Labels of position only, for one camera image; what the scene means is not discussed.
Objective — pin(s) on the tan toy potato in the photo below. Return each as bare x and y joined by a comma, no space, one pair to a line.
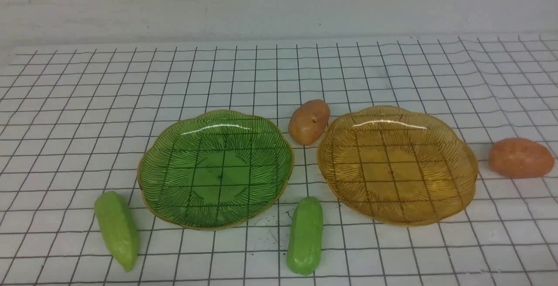
308,122

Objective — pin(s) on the rounded green toy cucumber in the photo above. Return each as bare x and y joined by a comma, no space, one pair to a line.
305,240

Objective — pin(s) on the pointed green toy cucumber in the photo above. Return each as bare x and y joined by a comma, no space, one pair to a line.
118,230

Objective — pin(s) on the orange toy potato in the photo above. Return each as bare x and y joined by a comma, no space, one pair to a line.
520,158

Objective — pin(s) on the green transparent plastic plate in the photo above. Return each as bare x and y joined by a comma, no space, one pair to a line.
216,170

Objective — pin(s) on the amber transparent plastic plate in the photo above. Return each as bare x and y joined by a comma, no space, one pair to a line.
397,166

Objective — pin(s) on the white grid tablecloth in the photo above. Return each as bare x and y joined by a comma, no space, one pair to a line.
76,119

